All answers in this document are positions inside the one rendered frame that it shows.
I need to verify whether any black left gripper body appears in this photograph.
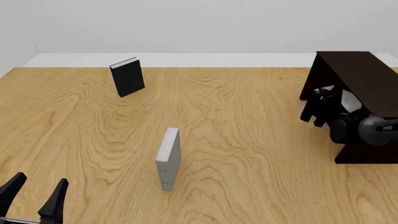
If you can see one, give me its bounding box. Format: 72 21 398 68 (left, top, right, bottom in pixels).
0 216 44 224

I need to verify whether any black hardcover book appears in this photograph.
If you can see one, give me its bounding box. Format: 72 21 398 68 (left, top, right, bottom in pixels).
109 56 146 98

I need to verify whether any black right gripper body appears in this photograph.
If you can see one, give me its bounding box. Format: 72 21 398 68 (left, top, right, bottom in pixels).
306 84 343 116

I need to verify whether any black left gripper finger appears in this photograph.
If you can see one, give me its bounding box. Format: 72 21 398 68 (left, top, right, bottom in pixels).
0 172 28 218
37 177 70 224

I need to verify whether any grey hardcover book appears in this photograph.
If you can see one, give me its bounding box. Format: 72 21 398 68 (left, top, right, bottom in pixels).
155 127 182 192

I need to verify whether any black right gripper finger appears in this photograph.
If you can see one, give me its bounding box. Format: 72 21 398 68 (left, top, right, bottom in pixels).
313 109 328 128
299 100 313 123

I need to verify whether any dark brown wooden cabinet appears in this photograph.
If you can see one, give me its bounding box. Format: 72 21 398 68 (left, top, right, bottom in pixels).
299 50 398 165

